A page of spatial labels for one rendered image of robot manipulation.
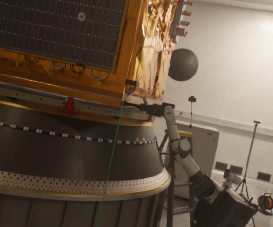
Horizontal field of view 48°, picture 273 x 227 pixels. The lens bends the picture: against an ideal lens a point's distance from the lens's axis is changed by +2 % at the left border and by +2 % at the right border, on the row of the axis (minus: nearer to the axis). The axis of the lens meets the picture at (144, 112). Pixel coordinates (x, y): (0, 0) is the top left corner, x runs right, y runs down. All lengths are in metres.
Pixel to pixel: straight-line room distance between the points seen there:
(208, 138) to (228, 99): 4.18
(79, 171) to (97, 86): 0.58
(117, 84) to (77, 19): 0.44
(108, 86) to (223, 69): 8.44
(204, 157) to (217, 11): 5.71
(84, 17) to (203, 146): 4.53
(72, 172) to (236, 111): 8.43
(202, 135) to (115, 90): 4.32
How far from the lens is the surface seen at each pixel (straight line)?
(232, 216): 2.08
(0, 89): 2.22
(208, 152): 6.03
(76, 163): 2.04
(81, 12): 1.89
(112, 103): 1.80
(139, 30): 1.86
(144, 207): 2.41
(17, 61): 2.06
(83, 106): 2.10
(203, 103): 9.97
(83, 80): 1.86
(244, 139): 10.16
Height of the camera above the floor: 1.83
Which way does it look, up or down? 2 degrees down
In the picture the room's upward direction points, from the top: 12 degrees clockwise
